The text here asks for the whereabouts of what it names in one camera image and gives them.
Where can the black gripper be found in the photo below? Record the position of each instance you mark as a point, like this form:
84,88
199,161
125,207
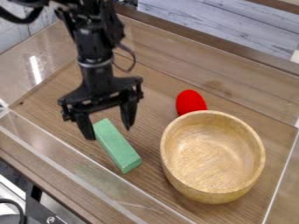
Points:
100,95

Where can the green rectangular block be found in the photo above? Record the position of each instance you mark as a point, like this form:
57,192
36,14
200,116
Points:
116,146

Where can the brown wooden bowl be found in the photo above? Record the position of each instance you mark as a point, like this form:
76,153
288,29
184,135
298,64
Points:
212,156

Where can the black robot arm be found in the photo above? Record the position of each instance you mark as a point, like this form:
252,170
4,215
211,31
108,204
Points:
96,31

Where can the red plush ball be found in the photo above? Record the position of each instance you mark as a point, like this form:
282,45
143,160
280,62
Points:
188,102

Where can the clear acrylic enclosure wall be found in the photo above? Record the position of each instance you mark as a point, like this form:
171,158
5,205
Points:
242,82

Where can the black table frame bracket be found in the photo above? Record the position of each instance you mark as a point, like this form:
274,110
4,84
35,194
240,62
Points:
37,214

